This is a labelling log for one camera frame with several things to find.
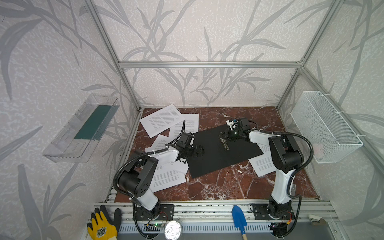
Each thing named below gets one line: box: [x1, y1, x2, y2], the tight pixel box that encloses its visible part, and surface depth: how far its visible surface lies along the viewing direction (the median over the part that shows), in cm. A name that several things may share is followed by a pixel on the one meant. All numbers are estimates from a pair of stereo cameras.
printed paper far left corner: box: [139, 103, 185, 138], surface depth 115 cm
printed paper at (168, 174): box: [149, 158, 189, 193], surface depth 88 cm
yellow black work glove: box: [87, 204, 122, 240], surface depth 70 cm
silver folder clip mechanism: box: [219, 138, 230, 151], surface depth 101 cm
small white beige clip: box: [308, 214, 326, 225], surface depth 72 cm
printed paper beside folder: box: [168, 113, 199, 141], surface depth 114 cm
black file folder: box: [186, 125, 264, 179], surface depth 95 cm
